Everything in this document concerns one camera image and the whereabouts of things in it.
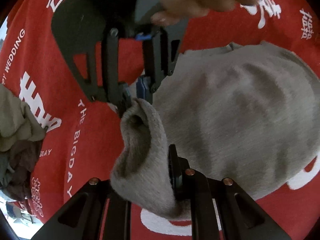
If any red wedding bedspread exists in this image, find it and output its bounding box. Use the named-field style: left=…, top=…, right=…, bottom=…
left=1, top=0, right=319, bottom=239

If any teal grey garment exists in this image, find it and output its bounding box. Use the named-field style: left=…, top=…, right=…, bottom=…
left=0, top=151, right=15, bottom=189

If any olive green garment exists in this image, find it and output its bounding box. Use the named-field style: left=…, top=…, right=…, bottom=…
left=1, top=85, right=46, bottom=152

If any dark brown garment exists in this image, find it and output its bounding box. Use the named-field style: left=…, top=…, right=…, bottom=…
left=3, top=140, right=43, bottom=202

